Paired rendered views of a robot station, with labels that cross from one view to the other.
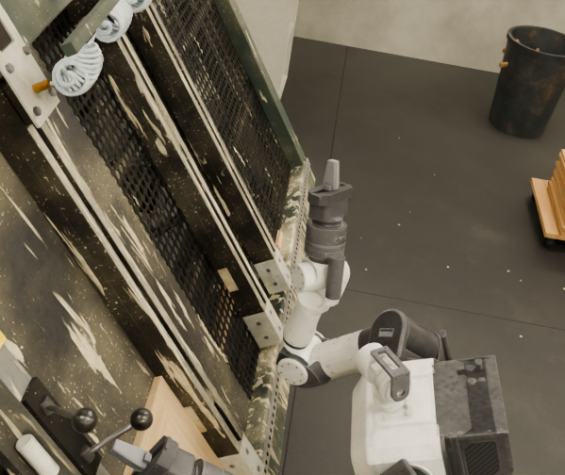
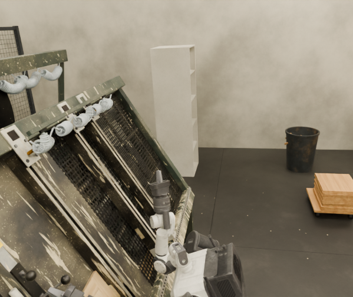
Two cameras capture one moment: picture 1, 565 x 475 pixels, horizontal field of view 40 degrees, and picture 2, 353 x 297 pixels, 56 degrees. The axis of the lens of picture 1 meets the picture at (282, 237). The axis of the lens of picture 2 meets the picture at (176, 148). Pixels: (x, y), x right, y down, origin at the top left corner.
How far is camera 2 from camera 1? 49 cm
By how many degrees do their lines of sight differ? 18
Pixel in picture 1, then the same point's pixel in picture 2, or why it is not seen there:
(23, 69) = (23, 147)
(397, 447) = (185, 287)
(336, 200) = (161, 186)
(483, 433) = (221, 275)
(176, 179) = (110, 191)
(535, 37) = (298, 130)
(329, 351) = not seen: hidden behind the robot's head
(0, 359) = (1, 254)
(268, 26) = (184, 142)
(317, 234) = (155, 201)
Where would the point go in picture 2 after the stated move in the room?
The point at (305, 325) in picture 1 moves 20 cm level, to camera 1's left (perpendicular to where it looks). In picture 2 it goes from (161, 244) to (125, 242)
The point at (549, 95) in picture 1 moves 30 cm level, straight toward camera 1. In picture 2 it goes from (309, 152) to (306, 159)
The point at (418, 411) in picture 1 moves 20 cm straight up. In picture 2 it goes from (197, 270) to (195, 230)
